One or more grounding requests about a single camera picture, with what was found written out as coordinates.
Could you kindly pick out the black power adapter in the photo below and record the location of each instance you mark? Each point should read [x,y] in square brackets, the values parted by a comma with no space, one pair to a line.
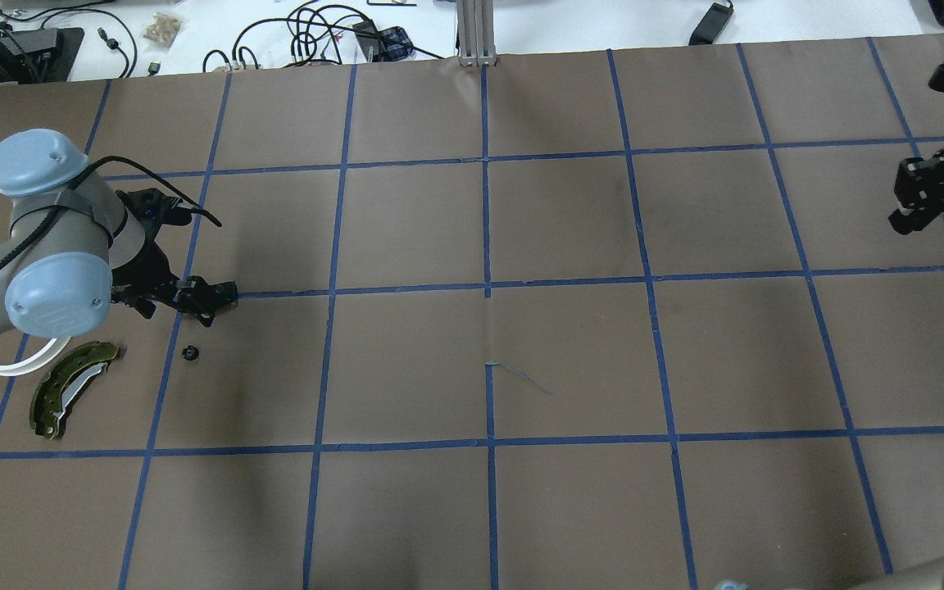
[712,24]

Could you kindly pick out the white curved plastic bracket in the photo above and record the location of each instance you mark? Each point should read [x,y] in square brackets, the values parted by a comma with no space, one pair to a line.
[36,360]

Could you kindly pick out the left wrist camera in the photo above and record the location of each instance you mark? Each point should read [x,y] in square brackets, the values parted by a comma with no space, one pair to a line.
[153,209]

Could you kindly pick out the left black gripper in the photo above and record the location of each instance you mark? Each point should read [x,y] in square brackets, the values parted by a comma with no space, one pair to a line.
[147,276]

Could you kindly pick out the green brake shoe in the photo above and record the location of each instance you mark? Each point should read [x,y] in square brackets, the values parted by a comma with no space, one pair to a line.
[64,383]

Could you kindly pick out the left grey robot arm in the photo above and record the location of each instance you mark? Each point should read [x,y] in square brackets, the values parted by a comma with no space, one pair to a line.
[83,237]

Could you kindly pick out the aluminium frame post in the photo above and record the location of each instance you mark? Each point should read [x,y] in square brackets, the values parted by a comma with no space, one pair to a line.
[476,33]

